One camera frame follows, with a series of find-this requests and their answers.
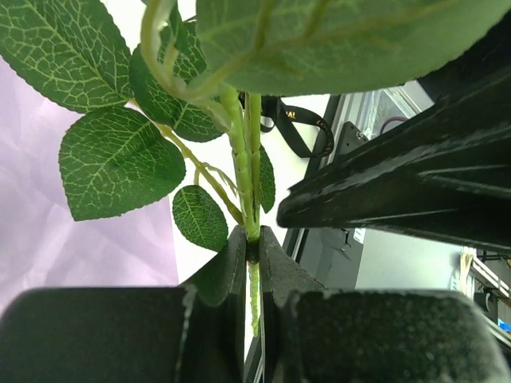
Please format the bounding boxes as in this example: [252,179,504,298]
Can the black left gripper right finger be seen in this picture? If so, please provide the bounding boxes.
[259,227,510,382]

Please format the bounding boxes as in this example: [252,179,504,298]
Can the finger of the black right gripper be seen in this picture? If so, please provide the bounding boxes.
[277,16,510,254]

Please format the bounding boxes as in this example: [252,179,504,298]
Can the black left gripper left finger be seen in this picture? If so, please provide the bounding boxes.
[1,227,246,382]

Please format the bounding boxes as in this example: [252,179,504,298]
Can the purple tissue paper sheet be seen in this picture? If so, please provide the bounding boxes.
[1,63,178,306]

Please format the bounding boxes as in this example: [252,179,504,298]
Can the black printed ribbon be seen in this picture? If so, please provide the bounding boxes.
[238,91,335,159]

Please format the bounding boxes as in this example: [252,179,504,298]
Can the pink artificial rose stem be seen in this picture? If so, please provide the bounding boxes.
[0,0,511,338]

